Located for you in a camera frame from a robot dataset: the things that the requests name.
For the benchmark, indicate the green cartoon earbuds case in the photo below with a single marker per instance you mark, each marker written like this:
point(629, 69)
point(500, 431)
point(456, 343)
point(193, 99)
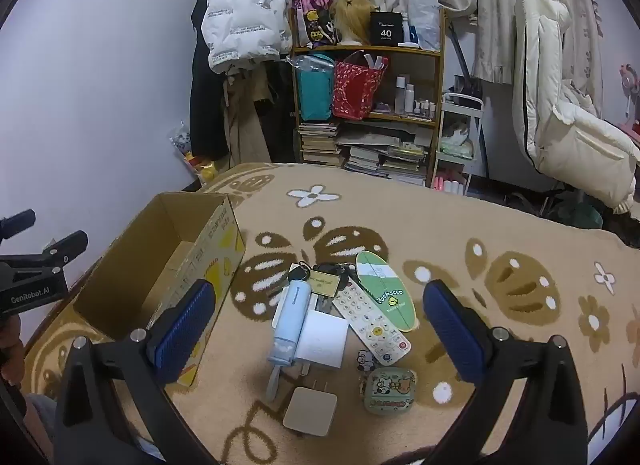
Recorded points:
point(390, 392)

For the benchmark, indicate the square white charger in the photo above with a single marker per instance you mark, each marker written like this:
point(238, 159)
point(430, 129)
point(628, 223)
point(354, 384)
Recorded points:
point(310, 410)

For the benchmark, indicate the red patterned bag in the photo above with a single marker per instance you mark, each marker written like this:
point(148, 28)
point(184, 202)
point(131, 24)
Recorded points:
point(355, 90)

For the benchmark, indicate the small cartoon charm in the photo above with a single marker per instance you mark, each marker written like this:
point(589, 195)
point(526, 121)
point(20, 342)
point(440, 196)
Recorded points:
point(365, 360)

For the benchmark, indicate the black coat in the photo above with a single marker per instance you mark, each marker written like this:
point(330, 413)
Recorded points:
point(205, 95)

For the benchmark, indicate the row of small bottles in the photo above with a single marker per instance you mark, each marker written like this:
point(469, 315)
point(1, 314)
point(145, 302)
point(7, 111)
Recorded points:
point(425, 109)

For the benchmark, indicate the dark green bag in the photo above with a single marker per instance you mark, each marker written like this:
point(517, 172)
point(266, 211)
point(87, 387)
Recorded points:
point(580, 215)

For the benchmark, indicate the wooden shelf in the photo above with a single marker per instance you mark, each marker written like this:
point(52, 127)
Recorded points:
point(440, 95)

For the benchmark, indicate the blond wig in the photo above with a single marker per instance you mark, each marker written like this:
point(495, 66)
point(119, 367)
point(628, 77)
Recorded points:
point(352, 15)

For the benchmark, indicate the white trolley cart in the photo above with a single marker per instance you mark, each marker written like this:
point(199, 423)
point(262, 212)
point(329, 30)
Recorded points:
point(477, 110)

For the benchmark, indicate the brown cardboard box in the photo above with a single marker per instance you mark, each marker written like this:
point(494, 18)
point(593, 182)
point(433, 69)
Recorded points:
point(150, 255)

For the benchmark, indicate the cream office chair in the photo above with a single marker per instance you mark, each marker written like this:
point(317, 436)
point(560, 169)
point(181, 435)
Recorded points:
point(550, 95)

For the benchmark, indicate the black box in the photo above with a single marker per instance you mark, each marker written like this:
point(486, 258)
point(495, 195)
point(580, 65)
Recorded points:
point(386, 30)

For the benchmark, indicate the green white packet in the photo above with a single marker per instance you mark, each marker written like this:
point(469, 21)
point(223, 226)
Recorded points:
point(370, 325)

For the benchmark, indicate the key bunch with gold tag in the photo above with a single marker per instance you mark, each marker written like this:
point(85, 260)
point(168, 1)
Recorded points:
point(322, 285)

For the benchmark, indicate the plastic bag with toys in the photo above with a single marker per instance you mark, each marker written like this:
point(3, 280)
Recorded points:
point(205, 170)

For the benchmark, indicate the grey blue cloth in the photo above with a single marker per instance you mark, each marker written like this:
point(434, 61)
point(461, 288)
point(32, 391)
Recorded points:
point(42, 420)

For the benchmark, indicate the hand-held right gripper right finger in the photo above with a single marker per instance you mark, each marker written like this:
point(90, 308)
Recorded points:
point(452, 330)

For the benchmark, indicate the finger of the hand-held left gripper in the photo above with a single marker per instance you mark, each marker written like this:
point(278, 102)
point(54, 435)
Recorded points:
point(17, 225)
point(65, 247)

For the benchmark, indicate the pale green pack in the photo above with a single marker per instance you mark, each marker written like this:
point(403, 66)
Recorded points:
point(455, 147)

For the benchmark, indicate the stack of books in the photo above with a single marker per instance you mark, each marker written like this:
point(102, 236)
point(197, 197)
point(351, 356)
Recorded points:
point(365, 155)

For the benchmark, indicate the tall white bottle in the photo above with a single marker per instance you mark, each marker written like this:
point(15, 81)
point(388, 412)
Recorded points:
point(400, 95)

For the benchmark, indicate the teal bag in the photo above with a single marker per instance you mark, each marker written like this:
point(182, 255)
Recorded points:
point(315, 95)

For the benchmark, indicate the green white oval board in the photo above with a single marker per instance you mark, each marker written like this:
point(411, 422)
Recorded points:
point(385, 285)

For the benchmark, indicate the white block charger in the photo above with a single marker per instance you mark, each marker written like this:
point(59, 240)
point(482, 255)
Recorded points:
point(322, 337)

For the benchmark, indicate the light blue handheld device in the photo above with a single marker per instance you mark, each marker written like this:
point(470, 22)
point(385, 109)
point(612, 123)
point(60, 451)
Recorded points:
point(290, 315)

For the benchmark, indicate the white puffer jacket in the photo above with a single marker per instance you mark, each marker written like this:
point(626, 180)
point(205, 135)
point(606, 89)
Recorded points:
point(240, 10)

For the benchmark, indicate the beige coat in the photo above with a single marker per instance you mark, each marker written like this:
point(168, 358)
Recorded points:
point(245, 120)

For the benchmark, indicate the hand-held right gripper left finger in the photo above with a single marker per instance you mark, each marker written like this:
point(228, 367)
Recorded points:
point(185, 330)

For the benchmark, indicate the clear plastic bag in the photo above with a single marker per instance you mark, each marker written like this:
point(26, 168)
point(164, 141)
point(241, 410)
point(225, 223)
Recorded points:
point(422, 10)

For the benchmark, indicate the printed black pink tote bag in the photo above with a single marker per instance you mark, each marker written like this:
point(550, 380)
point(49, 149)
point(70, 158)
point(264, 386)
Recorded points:
point(312, 15)

